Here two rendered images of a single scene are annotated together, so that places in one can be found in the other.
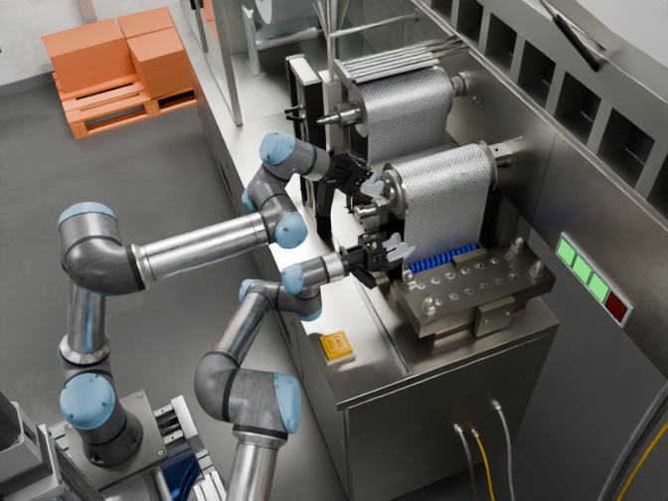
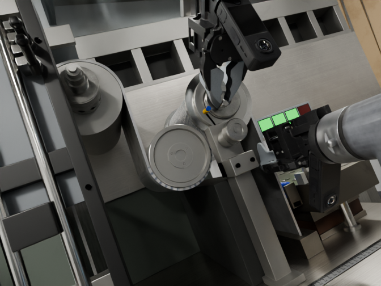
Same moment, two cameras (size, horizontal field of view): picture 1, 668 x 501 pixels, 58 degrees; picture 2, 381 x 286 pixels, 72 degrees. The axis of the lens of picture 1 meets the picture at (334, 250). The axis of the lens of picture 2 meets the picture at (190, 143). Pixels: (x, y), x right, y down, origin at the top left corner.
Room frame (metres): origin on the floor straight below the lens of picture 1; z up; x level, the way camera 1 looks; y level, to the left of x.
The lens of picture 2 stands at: (1.23, 0.38, 1.15)
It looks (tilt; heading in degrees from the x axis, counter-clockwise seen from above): 5 degrees up; 270
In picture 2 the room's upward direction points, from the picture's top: 21 degrees counter-clockwise
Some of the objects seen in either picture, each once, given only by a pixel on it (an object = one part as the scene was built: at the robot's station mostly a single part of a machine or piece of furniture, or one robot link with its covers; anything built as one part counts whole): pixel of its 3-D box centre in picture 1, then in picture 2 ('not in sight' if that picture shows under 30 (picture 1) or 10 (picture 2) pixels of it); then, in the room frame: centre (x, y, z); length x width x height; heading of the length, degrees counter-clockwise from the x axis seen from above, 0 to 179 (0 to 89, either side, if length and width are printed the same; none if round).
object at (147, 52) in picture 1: (134, 66); not in sight; (3.81, 1.29, 0.20); 1.08 x 0.74 x 0.40; 116
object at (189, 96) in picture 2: (395, 191); (219, 102); (1.15, -0.16, 1.25); 0.15 x 0.01 x 0.15; 18
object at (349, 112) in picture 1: (348, 114); (80, 91); (1.38, -0.06, 1.34); 0.06 x 0.06 x 0.06; 18
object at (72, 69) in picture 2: (327, 119); (75, 76); (1.36, 0.00, 1.34); 0.06 x 0.03 x 0.03; 108
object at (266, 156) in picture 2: (396, 241); (264, 156); (1.10, -0.17, 1.11); 0.09 x 0.03 x 0.06; 109
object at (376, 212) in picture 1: (373, 241); (252, 200); (1.17, -0.11, 1.05); 0.06 x 0.05 x 0.31; 108
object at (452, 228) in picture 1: (443, 232); (242, 162); (1.13, -0.30, 1.11); 0.23 x 0.01 x 0.18; 108
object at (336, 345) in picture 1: (336, 345); not in sight; (0.92, 0.01, 0.91); 0.07 x 0.07 x 0.02; 18
